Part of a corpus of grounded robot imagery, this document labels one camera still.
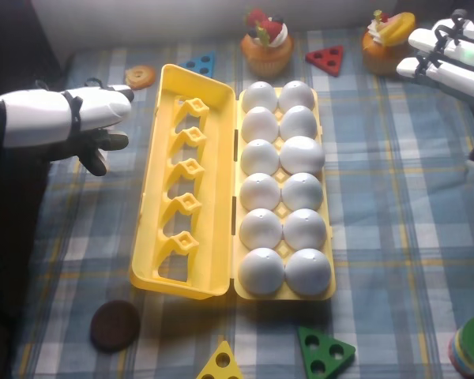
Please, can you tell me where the red triangle block with holes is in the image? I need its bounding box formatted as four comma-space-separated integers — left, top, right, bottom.
304, 45, 345, 78

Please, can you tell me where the tan round toy biscuit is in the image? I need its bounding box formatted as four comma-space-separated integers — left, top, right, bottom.
124, 65, 157, 91

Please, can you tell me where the yellow triangle block with holes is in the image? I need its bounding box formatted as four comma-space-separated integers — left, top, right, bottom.
195, 340, 244, 379

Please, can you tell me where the blue plaid tablecloth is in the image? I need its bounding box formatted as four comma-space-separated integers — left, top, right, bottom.
7, 29, 474, 379

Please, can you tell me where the toy cupcake with peach slice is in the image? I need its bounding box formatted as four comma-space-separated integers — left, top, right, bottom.
361, 9, 417, 77

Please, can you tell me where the white plastic egg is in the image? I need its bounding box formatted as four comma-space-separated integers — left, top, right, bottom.
284, 247, 333, 297
239, 172, 282, 212
241, 81, 278, 114
282, 208, 328, 252
278, 80, 316, 111
279, 135, 326, 175
239, 208, 284, 250
280, 172, 325, 212
239, 247, 286, 296
279, 105, 318, 141
240, 106, 280, 144
239, 139, 280, 177

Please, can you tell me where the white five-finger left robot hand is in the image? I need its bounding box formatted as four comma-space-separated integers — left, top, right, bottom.
0, 81, 136, 177

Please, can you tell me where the blue triangle block with holes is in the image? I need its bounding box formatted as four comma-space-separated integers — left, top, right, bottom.
178, 50, 216, 77

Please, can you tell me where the chocolate sandwich cookie toy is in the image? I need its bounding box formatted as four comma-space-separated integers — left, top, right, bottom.
89, 299, 141, 352

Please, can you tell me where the colourful ring stacker toy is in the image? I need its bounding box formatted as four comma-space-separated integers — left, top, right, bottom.
448, 315, 474, 379

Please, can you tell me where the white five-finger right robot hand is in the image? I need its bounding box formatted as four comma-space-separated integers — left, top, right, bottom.
396, 7, 474, 174

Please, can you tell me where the yellow egg carton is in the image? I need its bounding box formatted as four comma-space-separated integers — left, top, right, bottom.
129, 63, 337, 302

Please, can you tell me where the green triangle block with holes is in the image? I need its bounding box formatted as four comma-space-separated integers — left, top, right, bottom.
298, 325, 357, 379

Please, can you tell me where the toy cupcake with strawberries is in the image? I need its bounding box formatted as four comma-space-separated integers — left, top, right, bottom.
239, 8, 295, 78

